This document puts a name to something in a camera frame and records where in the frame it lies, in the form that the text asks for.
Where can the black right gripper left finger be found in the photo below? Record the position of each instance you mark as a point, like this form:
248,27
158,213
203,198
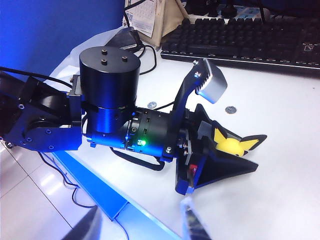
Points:
87,227

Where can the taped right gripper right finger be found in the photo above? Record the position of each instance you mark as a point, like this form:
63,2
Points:
192,222

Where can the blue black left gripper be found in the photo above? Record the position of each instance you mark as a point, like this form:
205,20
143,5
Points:
190,155

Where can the yellow Pichu doll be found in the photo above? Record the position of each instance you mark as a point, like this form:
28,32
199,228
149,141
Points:
230,147

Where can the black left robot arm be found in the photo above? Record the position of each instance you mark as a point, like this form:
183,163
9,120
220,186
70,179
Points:
110,82

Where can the silver coin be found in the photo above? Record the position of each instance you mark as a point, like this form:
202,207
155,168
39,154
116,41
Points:
231,110

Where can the brass coin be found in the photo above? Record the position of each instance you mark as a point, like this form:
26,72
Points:
152,104

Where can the black mechanical keyboard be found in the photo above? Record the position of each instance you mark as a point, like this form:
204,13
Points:
250,42

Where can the black power plug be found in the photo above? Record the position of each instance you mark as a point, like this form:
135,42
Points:
228,8

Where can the white power strip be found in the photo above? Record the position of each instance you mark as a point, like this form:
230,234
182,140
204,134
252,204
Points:
246,11

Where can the black power adapter box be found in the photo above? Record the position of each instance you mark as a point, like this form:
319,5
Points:
122,41

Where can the white desk calendar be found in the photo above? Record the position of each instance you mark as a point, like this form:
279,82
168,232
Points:
142,17

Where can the white plastic bag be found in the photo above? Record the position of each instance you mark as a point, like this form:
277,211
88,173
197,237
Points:
75,57

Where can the blue cubicle partition panel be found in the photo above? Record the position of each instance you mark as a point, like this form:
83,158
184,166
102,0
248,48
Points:
50,30

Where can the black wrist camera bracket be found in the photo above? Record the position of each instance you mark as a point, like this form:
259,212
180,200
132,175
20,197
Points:
182,100

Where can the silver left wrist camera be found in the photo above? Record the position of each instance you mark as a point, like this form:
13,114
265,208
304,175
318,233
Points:
212,82

